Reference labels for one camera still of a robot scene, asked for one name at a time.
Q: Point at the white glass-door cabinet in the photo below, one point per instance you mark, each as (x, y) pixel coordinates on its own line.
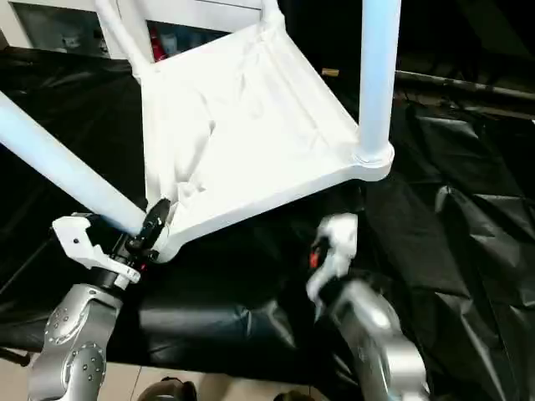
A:
(75, 21)

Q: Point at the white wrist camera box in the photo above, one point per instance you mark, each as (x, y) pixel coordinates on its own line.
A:
(88, 242)
(338, 242)

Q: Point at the small red bottle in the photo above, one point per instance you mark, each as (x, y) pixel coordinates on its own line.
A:
(156, 46)

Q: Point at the small gold label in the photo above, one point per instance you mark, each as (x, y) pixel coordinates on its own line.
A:
(330, 73)

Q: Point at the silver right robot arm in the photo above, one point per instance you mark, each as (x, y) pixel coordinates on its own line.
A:
(376, 342)

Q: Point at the black low bench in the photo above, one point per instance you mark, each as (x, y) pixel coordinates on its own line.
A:
(468, 88)

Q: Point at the black plastic mat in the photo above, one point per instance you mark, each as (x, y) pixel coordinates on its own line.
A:
(75, 92)

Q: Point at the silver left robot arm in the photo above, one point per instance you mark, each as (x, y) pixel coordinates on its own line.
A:
(75, 342)

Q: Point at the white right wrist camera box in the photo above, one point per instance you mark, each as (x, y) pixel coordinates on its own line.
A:
(338, 242)

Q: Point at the white plastic table top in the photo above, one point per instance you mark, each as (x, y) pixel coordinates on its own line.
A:
(251, 125)

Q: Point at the white plastic table leg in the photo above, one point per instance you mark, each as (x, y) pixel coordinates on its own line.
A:
(272, 8)
(378, 75)
(121, 29)
(67, 167)

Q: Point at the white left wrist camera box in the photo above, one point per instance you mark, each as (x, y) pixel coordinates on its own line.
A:
(88, 242)

